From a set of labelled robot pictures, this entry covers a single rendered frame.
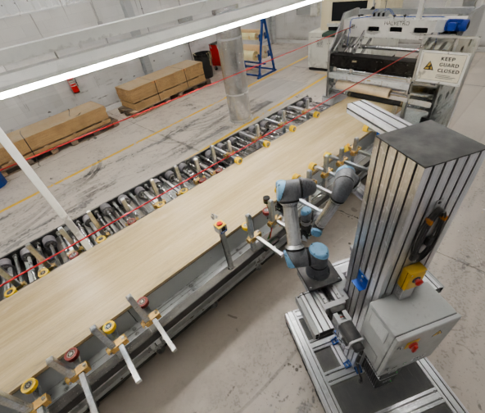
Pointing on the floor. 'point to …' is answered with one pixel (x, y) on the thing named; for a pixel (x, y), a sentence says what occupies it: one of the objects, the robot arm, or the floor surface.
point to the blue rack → (261, 52)
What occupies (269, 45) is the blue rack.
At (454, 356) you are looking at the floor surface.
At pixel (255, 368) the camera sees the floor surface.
